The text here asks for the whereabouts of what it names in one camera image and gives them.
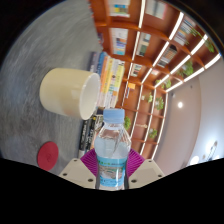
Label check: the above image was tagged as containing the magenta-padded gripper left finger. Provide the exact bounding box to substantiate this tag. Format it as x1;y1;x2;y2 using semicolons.
58;148;100;190

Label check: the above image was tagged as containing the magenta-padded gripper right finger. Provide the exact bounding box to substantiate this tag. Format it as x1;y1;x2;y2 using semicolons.
127;148;166;190

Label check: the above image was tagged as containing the clear blue-capped water bottle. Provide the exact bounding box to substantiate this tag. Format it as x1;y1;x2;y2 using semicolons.
93;107;132;191

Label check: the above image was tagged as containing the flat round red coaster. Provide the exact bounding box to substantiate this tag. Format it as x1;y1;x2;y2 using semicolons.
36;141;60;172

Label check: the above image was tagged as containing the branched ceiling lamp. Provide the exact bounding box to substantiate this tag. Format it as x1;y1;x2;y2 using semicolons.
189;139;224;167

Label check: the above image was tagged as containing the cream ceramic cup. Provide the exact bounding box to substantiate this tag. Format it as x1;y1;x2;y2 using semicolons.
39;67;102;121

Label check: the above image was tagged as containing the colourful book stack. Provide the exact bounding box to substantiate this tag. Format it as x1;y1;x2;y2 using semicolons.
87;50;126;109

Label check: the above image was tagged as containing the wooden shelf unit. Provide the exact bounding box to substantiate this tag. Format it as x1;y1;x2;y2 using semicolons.
88;0;223;160

